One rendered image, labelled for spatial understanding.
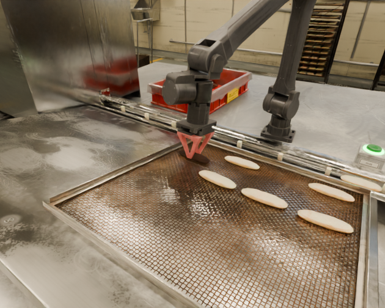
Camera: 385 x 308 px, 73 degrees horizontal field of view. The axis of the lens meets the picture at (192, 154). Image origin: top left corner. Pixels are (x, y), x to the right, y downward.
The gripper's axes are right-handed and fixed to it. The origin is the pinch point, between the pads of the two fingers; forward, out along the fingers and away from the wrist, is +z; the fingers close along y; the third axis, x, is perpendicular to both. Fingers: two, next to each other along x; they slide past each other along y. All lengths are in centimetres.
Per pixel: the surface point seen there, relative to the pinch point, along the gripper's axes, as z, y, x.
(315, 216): 0.1, 6.4, 33.5
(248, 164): 0.1, -5.7, 13.9
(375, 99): -9, -111, 36
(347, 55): -28, -464, -23
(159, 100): 0, -39, -48
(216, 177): 0.2, 7.1, 11.4
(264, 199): 0.3, 7.5, 23.7
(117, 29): -29, -27, -64
